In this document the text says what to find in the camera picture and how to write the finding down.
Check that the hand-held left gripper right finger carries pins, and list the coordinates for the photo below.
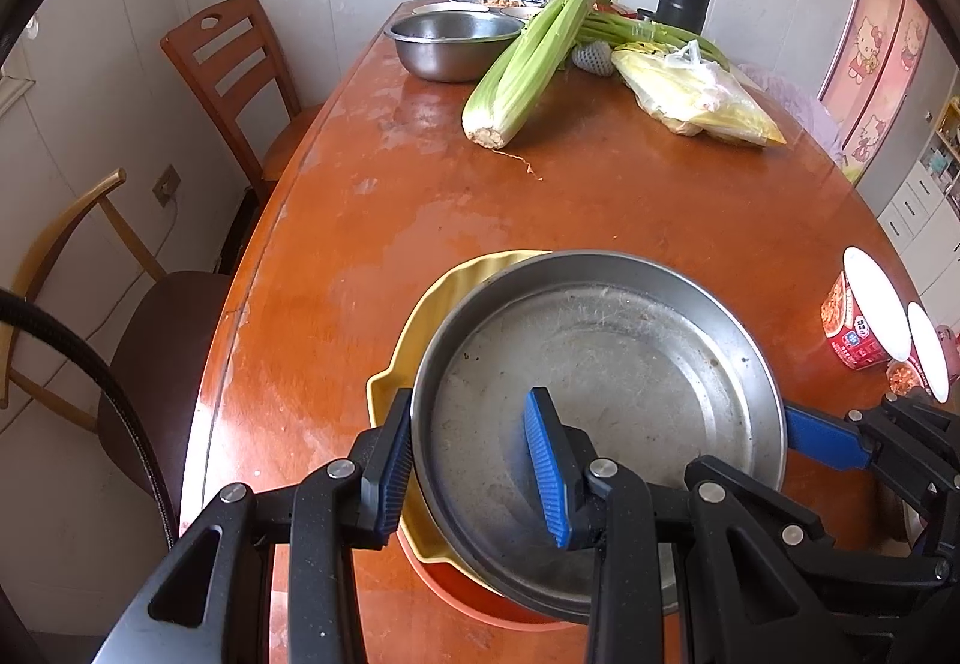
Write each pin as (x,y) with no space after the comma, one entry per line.
(544,461)

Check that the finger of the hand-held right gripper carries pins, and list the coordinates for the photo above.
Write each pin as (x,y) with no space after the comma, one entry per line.
(825,435)
(862,559)

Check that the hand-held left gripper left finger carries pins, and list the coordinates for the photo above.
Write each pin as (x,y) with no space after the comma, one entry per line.
(390,484)

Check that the red paper noodle bowl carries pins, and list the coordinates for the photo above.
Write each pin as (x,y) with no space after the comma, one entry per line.
(855,319)
(926,356)

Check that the steel plate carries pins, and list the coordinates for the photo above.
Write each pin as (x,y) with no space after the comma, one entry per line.
(637,371)

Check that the orange flower-shaped plate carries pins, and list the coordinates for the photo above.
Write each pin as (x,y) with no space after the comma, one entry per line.
(465,608)

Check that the yellow scalloped plate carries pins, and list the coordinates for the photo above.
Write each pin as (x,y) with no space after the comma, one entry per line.
(442,304)

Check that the white drawer cabinet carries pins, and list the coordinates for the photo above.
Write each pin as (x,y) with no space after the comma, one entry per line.
(915,206)

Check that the light wooden armchair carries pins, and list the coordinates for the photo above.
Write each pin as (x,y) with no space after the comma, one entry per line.
(165,334)

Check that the pink garment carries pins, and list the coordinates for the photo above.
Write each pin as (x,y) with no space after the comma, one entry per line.
(795,102)

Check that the yellow plastic food bag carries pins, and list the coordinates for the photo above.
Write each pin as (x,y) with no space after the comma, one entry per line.
(697,102)

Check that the long celery bunch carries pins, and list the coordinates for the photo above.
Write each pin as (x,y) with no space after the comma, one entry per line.
(525,64)

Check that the fruit in foam net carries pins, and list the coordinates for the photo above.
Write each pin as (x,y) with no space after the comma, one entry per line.
(594,57)

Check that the small steel bowl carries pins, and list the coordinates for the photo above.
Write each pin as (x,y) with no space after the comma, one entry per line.
(450,49)

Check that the short celery bunch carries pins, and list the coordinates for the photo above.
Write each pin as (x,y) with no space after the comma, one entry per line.
(652,34)

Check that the brown slatted wooden chair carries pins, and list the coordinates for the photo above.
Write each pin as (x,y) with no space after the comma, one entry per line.
(225,79)

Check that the steel dish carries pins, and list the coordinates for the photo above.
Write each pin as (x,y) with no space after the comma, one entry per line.
(442,8)

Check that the wall socket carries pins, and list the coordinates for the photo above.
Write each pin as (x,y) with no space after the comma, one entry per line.
(166,184)

